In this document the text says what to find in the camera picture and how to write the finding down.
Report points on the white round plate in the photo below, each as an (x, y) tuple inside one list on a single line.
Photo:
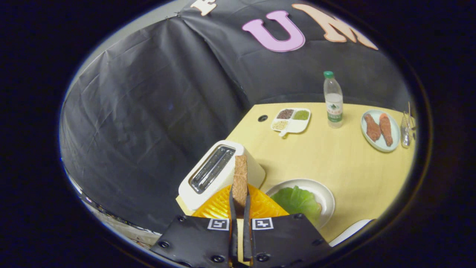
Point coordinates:
[(325, 197)]

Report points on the clear plastic water bottle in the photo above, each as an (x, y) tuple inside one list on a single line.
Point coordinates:
[(333, 100)]

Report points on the white empty plate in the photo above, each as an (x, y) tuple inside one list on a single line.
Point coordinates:
[(349, 231)]

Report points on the pale blue plate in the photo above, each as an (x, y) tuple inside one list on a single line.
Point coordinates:
[(383, 146)]

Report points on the black backdrop cloth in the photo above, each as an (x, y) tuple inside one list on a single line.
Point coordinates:
[(148, 111)]

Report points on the dark brown meat piece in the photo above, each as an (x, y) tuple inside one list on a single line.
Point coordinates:
[(372, 128)]

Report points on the reddish orange meat piece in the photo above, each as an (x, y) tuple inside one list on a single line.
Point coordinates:
[(386, 129)]

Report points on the white toaster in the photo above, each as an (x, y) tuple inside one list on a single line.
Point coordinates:
[(223, 178)]

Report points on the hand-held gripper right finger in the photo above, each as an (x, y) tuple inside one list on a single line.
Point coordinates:
[(286, 242)]

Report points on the white divided grain tray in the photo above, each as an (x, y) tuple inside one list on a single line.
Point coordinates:
[(297, 126)]

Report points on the clear glass cup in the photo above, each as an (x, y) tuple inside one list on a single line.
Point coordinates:
[(405, 130)]

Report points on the brown toast bread slice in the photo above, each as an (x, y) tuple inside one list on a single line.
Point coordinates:
[(240, 178)]

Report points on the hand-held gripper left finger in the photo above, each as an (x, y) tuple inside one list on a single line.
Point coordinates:
[(197, 242)]

